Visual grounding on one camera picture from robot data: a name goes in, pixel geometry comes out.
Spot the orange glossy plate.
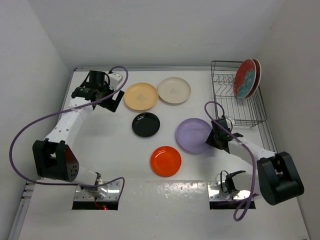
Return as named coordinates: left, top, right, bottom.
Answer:
left=150, top=146, right=182, bottom=178

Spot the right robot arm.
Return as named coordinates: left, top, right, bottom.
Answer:
left=206, top=117, right=305, bottom=206

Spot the red teal floral plate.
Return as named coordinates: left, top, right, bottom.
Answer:
left=234, top=59, right=257, bottom=99
left=246, top=58, right=262, bottom=99

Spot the lilac plastic plate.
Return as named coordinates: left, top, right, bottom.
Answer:
left=175, top=118, right=212, bottom=154

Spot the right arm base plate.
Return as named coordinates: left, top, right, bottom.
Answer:
left=207, top=181, right=250, bottom=210

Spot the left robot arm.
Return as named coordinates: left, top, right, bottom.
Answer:
left=32, top=70, right=124, bottom=200

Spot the grey wire dish rack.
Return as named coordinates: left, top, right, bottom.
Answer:
left=210, top=60, right=267, bottom=128

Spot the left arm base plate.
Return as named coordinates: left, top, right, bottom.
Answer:
left=72, top=180, right=122, bottom=211

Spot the yellow plastic plate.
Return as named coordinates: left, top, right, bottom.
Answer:
left=124, top=82, right=159, bottom=111

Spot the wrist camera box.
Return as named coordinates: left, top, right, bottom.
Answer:
left=107, top=72, right=123, bottom=90
left=225, top=116, right=235, bottom=131

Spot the black glossy plate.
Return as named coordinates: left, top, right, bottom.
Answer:
left=131, top=112, right=161, bottom=138

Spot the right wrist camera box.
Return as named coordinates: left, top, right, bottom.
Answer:
left=225, top=116, right=235, bottom=131

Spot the cream plastic plate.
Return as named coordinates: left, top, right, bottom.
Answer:
left=157, top=76, right=192, bottom=105

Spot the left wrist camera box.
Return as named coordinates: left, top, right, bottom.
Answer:
left=107, top=72, right=123, bottom=90

